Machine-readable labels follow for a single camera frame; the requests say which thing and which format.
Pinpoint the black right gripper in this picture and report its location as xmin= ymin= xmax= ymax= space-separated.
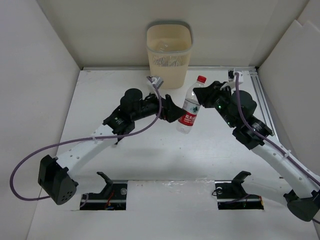
xmin=192 ymin=80 xmax=237 ymax=128

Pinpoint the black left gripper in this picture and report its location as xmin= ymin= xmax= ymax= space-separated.
xmin=132 ymin=88 xmax=186 ymax=123

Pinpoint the red label water bottle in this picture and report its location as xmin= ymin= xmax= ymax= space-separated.
xmin=176 ymin=75 xmax=207 ymax=134

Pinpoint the blue label water bottle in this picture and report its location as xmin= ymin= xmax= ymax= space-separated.
xmin=152 ymin=56 xmax=186 ymax=68

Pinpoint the clear bottle silver label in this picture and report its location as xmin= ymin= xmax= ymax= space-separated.
xmin=155 ymin=41 xmax=172 ymax=53

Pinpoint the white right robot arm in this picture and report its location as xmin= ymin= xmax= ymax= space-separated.
xmin=193 ymin=81 xmax=320 ymax=222

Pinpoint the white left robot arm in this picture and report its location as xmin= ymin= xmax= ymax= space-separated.
xmin=38 ymin=88 xmax=186 ymax=205

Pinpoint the beige plastic waste bin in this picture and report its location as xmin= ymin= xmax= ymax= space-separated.
xmin=145 ymin=19 xmax=194 ymax=90

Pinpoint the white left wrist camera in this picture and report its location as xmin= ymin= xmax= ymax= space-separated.
xmin=146 ymin=76 xmax=164 ymax=90

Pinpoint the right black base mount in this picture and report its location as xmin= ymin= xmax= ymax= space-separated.
xmin=211 ymin=171 xmax=264 ymax=210

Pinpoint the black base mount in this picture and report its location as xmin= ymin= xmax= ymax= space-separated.
xmin=211 ymin=171 xmax=264 ymax=210
xmin=79 ymin=171 xmax=128 ymax=211

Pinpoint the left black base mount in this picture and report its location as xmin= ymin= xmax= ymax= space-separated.
xmin=79 ymin=171 xmax=128 ymax=211

